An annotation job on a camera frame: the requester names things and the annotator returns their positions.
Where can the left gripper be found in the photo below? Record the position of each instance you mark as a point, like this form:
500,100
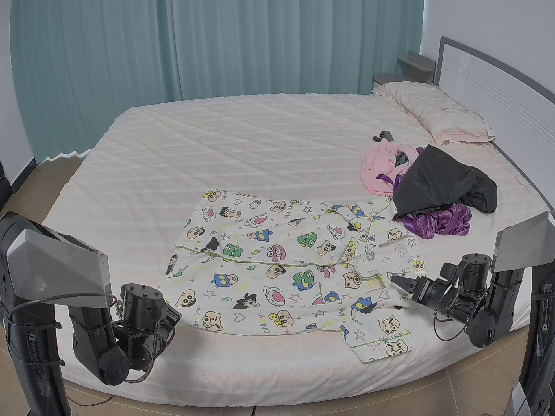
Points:
167,327

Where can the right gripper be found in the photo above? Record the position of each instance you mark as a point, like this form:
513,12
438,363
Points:
435,293

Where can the white printed pyjama top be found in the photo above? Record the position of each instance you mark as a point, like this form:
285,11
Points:
269,254

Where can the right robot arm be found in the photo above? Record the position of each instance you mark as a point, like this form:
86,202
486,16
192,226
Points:
524,241

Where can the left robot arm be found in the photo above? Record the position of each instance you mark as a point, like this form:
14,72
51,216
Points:
43,258

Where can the bed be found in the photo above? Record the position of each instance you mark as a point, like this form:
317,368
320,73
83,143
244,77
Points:
260,145

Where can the purple satin garment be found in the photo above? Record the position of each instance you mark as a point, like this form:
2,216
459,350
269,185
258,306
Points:
438,225

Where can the black garment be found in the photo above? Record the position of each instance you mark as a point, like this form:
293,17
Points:
433,180

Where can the pink garment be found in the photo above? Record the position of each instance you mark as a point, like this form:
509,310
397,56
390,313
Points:
377,171

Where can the dark grey garment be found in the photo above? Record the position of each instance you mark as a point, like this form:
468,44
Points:
383,136

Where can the pale pink pillow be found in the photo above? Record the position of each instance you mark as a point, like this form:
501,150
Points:
433,111

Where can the black padded chair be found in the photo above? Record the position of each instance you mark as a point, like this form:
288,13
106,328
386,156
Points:
3,189

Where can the grey bedside table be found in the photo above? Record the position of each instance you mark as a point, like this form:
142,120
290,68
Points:
418,61

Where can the blue-green curtain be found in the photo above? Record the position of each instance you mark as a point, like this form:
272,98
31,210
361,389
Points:
216,28

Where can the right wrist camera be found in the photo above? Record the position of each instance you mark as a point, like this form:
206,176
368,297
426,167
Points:
449,271

